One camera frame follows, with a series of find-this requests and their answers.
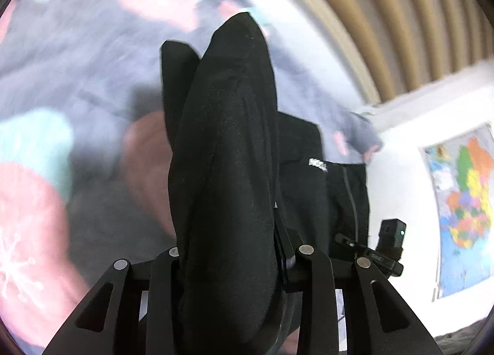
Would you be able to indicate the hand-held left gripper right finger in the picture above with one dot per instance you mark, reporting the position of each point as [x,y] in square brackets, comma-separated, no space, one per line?
[288,262]

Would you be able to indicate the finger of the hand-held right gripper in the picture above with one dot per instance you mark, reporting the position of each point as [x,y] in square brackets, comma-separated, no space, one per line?
[349,242]

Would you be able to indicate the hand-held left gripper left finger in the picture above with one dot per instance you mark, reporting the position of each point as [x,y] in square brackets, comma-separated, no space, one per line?
[162,281]

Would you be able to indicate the black hooded jacket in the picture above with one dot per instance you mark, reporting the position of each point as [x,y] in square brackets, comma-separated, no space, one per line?
[224,185]

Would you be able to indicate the grey floral pillow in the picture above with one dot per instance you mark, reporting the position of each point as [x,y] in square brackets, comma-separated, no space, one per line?
[361,135]

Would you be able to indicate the dark grey cloth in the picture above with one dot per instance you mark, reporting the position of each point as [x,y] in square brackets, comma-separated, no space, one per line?
[467,341]

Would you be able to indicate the beige curtain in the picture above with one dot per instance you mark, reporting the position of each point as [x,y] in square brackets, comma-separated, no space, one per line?
[386,19]

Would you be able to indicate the grey floral blanket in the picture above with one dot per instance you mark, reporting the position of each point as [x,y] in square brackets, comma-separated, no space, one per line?
[77,69]

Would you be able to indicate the colourful wall map poster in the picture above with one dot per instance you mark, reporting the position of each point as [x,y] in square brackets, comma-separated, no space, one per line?
[463,204]

